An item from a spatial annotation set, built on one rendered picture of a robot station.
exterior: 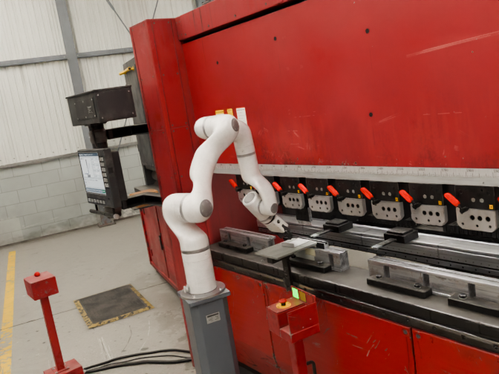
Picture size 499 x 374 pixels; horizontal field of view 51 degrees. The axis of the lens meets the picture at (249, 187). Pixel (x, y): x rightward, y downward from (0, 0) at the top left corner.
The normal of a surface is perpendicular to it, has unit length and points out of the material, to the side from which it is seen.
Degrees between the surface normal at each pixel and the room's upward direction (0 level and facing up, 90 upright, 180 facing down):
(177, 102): 90
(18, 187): 90
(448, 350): 90
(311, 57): 90
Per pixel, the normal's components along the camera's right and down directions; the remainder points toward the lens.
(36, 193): 0.40, 0.10
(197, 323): -0.36, 0.22
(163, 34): 0.59, 0.04
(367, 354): -0.79, 0.22
